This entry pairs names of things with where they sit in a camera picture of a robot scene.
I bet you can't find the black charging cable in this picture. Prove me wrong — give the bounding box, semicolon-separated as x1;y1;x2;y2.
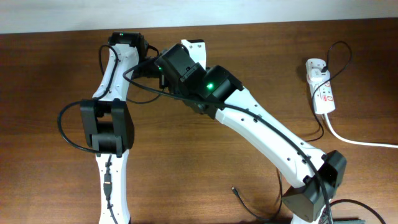
231;40;353;222

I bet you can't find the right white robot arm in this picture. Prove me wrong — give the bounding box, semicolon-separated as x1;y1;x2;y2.
155;44;347;223

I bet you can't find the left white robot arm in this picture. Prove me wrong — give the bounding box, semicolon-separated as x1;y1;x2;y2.
80;32;149;223

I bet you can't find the white USB charger plug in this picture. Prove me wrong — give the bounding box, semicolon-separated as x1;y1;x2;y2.
307;68;330;85

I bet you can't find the white power strip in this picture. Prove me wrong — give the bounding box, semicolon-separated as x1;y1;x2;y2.
305;58;335;114

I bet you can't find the white power strip cord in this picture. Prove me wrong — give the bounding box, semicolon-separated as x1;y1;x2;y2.
323;113;398;149

